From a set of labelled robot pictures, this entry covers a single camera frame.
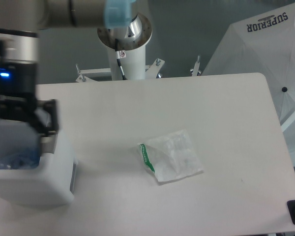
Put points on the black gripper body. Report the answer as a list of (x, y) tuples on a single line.
[(17, 91)]

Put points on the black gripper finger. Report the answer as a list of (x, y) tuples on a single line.
[(44, 121)]

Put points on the clear plastic water bottle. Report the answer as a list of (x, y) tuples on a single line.
[(22, 160)]

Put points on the clear plastic bag green stripe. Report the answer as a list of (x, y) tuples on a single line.
[(170, 157)]

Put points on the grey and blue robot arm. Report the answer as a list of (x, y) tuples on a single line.
[(120, 27)]

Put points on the white plastic trash can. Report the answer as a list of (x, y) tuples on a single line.
[(51, 182)]

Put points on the white Superior umbrella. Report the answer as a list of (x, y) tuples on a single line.
[(264, 44)]

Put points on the white metal mounting frame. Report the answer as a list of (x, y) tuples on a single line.
[(151, 71)]

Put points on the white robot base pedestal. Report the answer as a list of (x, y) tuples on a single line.
[(133, 64)]

